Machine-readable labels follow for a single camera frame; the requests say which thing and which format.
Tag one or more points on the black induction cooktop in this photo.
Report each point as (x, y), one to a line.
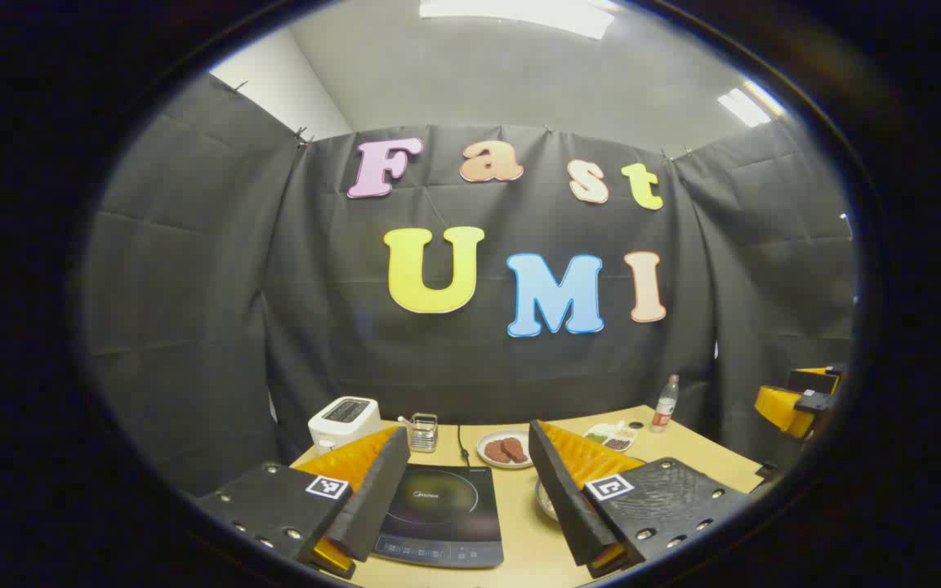
(446, 506)

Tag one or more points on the brown meat patty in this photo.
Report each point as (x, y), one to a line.
(497, 452)
(515, 449)

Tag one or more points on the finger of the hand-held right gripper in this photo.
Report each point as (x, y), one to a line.
(781, 408)
(813, 380)

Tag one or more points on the ceiling light panel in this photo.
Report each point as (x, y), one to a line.
(744, 106)

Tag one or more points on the clear plastic water bottle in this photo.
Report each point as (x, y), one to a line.
(665, 408)

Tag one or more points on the white toaster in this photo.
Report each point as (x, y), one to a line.
(344, 420)

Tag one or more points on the white divided bean dish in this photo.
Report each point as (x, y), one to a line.
(611, 437)

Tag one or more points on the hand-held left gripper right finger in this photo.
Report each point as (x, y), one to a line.
(560, 498)

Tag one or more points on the white round plate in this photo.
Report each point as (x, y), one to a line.
(488, 459)

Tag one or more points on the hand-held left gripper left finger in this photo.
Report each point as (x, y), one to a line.
(376, 498)

